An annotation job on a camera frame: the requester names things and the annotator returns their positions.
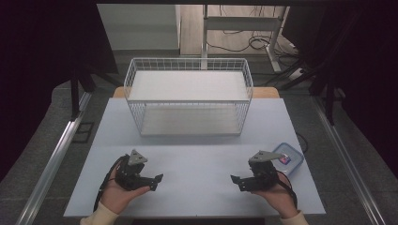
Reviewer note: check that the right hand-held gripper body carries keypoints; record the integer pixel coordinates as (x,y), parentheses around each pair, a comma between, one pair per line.
(264,178)

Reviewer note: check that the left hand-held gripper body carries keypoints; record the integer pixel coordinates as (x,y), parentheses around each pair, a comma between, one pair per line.
(129,175)

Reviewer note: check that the person's right hand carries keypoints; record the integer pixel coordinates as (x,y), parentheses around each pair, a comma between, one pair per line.
(278,197)

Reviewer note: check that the person's left hand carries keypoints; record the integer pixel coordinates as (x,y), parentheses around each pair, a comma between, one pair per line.
(119,197)

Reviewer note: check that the small red and purple item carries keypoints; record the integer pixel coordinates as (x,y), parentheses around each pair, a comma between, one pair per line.
(284,160)

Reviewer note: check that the clear blue-rimmed plastic container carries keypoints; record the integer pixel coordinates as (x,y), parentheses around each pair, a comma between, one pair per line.
(294,162)

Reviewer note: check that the wooden board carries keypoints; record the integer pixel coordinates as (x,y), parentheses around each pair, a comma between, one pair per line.
(266,92)

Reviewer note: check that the black metal stand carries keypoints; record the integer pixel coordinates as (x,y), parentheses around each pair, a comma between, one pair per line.
(328,93)
(75,93)

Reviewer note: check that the white power strip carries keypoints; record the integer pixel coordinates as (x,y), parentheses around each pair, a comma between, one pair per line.
(296,73)

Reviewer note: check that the dark curtain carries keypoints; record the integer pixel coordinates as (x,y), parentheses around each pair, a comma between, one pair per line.
(37,62)
(369,62)

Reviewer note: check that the black floor frame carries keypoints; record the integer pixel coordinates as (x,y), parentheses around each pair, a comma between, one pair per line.
(84,132)

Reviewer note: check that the silver metal rail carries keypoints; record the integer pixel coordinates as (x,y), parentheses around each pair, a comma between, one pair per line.
(347,159)
(53,159)

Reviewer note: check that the white metal desk frame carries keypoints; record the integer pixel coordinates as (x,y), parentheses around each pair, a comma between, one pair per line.
(241,23)

